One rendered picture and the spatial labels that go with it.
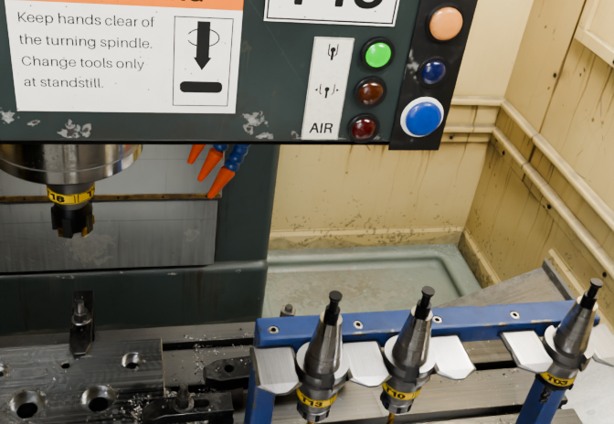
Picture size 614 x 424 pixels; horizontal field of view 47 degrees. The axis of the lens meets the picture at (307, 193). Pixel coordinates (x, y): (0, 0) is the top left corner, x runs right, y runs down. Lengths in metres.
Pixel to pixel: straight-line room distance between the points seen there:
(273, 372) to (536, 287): 0.98
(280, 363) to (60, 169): 0.34
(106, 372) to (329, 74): 0.73
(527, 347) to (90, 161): 0.59
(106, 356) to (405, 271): 1.09
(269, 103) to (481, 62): 1.33
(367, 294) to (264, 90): 1.44
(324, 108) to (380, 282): 1.46
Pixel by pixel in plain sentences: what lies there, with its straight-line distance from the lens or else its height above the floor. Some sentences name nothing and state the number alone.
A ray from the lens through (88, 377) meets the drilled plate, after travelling 1.15.
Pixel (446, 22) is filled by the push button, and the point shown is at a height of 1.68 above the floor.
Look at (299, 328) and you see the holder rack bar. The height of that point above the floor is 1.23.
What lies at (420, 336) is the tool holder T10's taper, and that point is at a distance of 0.86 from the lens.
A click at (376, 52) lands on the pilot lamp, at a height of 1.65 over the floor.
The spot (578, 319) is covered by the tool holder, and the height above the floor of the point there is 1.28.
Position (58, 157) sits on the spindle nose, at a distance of 0.71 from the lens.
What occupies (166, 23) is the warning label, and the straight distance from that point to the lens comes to 0.51.
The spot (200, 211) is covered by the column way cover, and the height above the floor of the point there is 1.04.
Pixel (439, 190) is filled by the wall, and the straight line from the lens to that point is 2.02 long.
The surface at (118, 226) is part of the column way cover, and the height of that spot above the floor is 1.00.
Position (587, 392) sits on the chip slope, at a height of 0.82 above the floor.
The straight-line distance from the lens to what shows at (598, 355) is 1.01.
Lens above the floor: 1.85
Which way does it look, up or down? 34 degrees down
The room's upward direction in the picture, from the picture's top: 9 degrees clockwise
